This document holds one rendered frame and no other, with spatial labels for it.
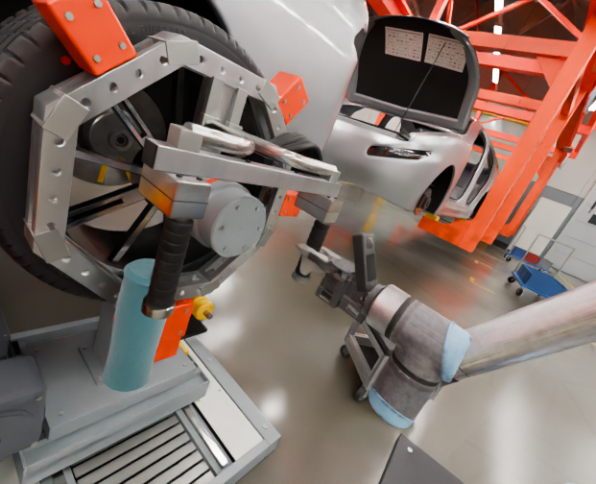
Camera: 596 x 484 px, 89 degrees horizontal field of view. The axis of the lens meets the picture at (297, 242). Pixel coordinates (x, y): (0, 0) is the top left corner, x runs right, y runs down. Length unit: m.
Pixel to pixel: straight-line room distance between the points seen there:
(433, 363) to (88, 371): 0.93
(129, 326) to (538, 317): 0.71
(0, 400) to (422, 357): 0.78
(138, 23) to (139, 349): 0.56
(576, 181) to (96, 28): 13.56
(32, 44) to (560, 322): 0.91
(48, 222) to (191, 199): 0.27
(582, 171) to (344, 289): 13.27
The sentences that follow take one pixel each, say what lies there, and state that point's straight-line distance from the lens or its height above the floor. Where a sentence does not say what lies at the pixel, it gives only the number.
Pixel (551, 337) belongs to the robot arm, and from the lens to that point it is 0.68.
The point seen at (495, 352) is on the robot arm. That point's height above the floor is 0.82.
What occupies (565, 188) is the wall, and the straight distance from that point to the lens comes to 13.66.
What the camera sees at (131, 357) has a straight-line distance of 0.68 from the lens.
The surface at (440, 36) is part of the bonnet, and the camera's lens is 3.82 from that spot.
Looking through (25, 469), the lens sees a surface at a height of 0.16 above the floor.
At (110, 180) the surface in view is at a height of 0.71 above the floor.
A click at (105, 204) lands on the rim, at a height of 0.78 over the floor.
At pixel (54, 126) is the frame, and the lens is 0.56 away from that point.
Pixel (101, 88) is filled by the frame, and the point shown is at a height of 1.00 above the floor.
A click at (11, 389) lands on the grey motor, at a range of 0.87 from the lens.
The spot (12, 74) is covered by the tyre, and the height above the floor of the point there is 0.98.
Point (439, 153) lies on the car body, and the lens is 3.29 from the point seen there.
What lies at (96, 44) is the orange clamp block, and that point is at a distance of 0.56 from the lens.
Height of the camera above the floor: 1.05
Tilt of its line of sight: 18 degrees down
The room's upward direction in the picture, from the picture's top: 22 degrees clockwise
